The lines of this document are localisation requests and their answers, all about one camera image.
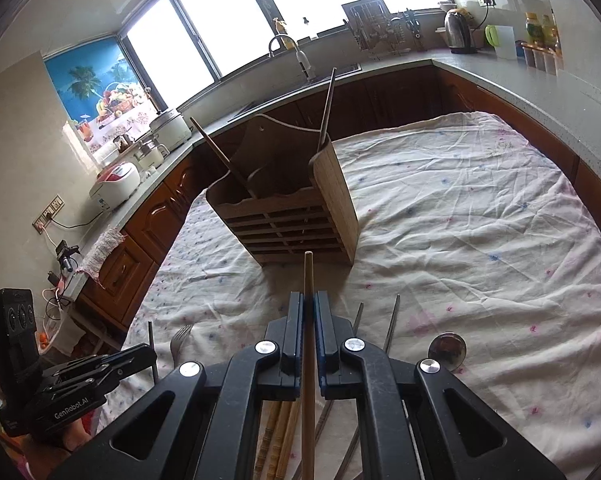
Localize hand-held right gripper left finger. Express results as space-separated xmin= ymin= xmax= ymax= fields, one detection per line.
xmin=48 ymin=290 xmax=306 ymax=480

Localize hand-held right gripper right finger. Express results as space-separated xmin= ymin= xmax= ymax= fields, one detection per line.
xmin=314 ymin=290 xmax=566 ymax=480

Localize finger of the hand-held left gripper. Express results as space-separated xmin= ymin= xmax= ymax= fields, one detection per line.
xmin=97 ymin=343 xmax=159 ymax=387

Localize light brown wooden chopstick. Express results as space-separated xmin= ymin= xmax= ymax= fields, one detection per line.
xmin=303 ymin=251 xmax=315 ymax=480

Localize metal fork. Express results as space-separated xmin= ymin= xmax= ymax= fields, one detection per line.
xmin=169 ymin=324 xmax=194 ymax=366

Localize bamboo chopstick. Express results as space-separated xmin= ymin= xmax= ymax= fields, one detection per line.
xmin=253 ymin=402 xmax=281 ymax=480

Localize wooden utensil holder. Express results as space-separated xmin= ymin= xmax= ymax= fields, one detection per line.
xmin=205 ymin=114 xmax=360 ymax=267

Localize metal spoon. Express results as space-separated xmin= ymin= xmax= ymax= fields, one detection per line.
xmin=427 ymin=331 xmax=467 ymax=373

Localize knife rack with utensils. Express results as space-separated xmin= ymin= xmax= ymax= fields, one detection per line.
xmin=341 ymin=0 xmax=426 ymax=58

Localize person's left hand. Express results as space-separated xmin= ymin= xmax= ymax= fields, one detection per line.
xmin=15 ymin=419 xmax=99 ymax=480

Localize small black device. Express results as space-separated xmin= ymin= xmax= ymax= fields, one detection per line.
xmin=55 ymin=241 xmax=81 ymax=273

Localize pink knitted dishcloth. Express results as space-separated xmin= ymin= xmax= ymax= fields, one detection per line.
xmin=75 ymin=225 xmax=126 ymax=288

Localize brown wooden lower cabinets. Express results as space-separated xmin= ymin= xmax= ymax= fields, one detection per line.
xmin=75 ymin=62 xmax=601 ymax=356

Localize white floral tablecloth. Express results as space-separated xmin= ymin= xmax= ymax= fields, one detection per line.
xmin=93 ymin=111 xmax=601 ymax=480

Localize white and pink rice cooker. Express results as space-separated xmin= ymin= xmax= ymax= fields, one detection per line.
xmin=89 ymin=162 xmax=141 ymax=211

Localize dark wooden chopstick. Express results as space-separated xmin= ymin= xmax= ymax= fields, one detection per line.
xmin=189 ymin=116 xmax=255 ymax=198
xmin=315 ymin=67 xmax=337 ymax=155

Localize small white electric pot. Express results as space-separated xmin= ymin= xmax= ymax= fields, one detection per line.
xmin=133 ymin=137 xmax=170 ymax=171

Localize large white rice cooker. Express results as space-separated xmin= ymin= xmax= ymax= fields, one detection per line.
xmin=149 ymin=107 xmax=194 ymax=148

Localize steel kitchen sink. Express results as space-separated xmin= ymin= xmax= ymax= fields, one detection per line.
xmin=228 ymin=62 xmax=361 ymax=121

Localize tropical fruit print blind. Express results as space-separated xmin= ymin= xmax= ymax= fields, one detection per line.
xmin=43 ymin=35 xmax=158 ymax=153

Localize chrome kitchen faucet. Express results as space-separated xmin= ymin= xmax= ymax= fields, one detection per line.
xmin=268 ymin=35 xmax=317 ymax=81

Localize grey kitchen countertop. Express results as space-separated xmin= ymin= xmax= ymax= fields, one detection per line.
xmin=35 ymin=45 xmax=601 ymax=301

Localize kitchen window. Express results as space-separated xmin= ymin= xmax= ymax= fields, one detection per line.
xmin=115 ymin=0 xmax=451 ymax=111

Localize steel electric kettle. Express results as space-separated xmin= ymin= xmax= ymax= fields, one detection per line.
xmin=444 ymin=8 xmax=478 ymax=55

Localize row of spice jars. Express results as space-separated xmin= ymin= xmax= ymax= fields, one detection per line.
xmin=521 ymin=41 xmax=563 ymax=75

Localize yellow oil bottle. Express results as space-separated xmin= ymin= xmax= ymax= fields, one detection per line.
xmin=524 ymin=12 xmax=543 ymax=46
xmin=540 ymin=14 xmax=561 ymax=56

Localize white cable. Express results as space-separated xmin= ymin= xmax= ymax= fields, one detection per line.
xmin=41 ymin=285 xmax=77 ymax=313

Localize wall socket with plug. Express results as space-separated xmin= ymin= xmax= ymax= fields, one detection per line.
xmin=33 ymin=195 xmax=64 ymax=233

